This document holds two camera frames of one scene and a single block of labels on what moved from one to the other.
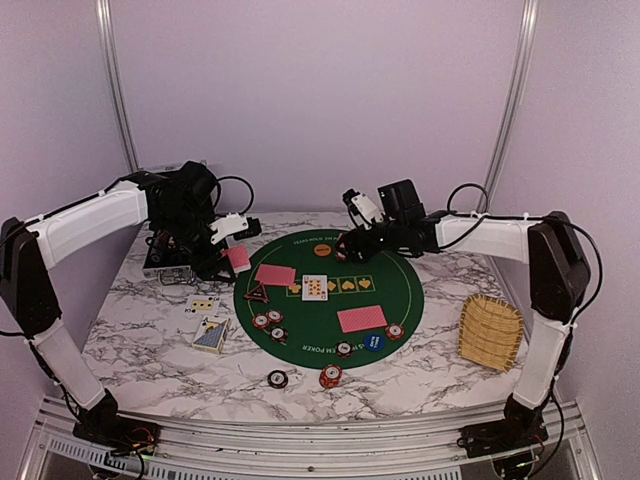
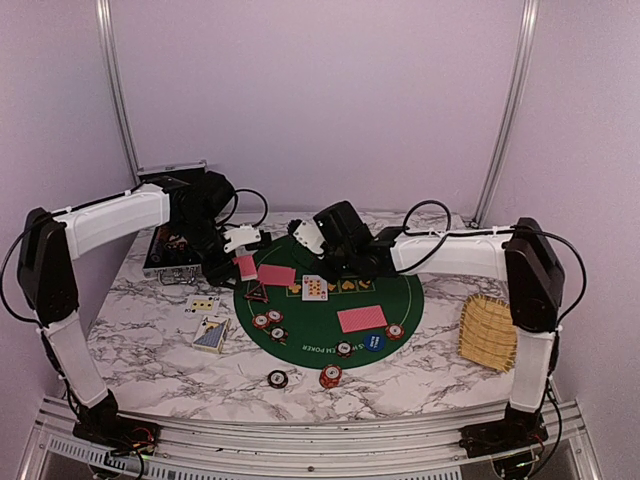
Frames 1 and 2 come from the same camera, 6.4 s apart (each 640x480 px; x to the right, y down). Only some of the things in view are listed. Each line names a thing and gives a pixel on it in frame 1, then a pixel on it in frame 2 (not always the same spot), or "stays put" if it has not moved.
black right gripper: (348, 239) to (332, 275)
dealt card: (362, 318) stays put
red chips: (394, 331) stays put
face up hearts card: (315, 287) stays put
